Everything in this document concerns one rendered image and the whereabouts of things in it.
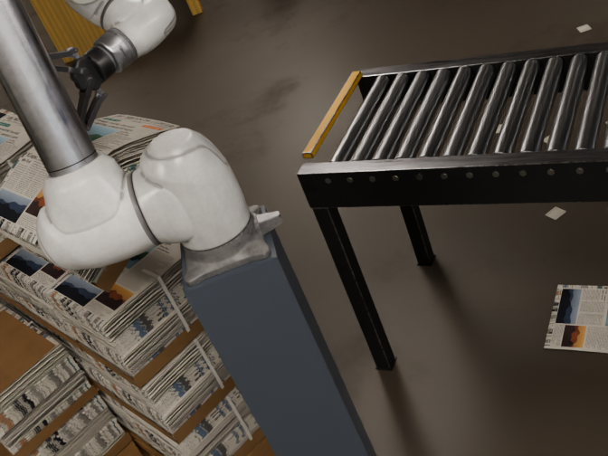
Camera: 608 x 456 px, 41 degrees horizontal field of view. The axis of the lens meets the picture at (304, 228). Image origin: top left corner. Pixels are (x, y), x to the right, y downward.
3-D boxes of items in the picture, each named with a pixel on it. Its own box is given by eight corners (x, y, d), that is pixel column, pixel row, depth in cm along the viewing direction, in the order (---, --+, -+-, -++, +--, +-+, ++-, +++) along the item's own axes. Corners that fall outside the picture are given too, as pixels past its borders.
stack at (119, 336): (230, 525, 237) (98, 329, 190) (43, 383, 317) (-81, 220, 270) (316, 429, 254) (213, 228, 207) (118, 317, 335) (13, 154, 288)
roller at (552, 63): (517, 171, 198) (514, 155, 195) (548, 71, 229) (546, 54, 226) (537, 170, 195) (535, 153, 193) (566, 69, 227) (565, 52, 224)
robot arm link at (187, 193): (256, 233, 158) (213, 141, 146) (170, 266, 159) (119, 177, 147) (247, 191, 172) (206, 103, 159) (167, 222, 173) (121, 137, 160)
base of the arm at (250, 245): (290, 249, 161) (280, 227, 157) (186, 289, 162) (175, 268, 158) (277, 201, 176) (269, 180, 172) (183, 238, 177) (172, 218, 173)
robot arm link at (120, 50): (143, 61, 188) (125, 77, 186) (122, 59, 194) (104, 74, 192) (123, 28, 183) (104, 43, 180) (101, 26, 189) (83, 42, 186)
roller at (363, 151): (355, 160, 215) (367, 173, 216) (404, 68, 246) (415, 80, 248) (342, 167, 218) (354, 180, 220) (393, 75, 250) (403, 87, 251)
